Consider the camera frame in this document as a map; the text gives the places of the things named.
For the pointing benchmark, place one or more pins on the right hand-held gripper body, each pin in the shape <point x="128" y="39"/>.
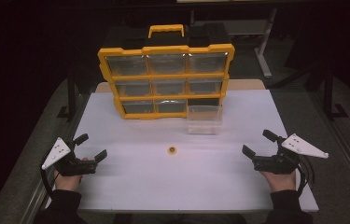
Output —
<point x="275" y="163"/>

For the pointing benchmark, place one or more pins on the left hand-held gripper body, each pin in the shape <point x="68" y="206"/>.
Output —
<point x="70" y="165"/>

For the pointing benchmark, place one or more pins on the clear plastic drawer box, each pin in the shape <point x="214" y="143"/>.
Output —
<point x="203" y="125"/>

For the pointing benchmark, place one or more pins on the yellow black organizer cabinet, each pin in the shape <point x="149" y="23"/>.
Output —
<point x="166" y="49"/>

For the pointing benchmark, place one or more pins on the person's left hand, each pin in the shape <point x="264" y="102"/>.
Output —
<point x="67" y="183"/>

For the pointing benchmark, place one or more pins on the person's right hand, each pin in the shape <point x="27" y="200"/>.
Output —
<point x="280" y="182"/>

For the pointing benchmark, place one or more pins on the black metal stand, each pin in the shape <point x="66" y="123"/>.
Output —
<point x="329" y="93"/>
<point x="71" y="99"/>

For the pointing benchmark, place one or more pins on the beige wooden board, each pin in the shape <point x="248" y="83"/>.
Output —
<point x="245" y="84"/>

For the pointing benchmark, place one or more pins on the grid of clear cabinet drawers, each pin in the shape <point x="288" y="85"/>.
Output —
<point x="127" y="65"/>

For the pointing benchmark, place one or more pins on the white metal desk frame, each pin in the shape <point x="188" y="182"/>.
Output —
<point x="264" y="46"/>

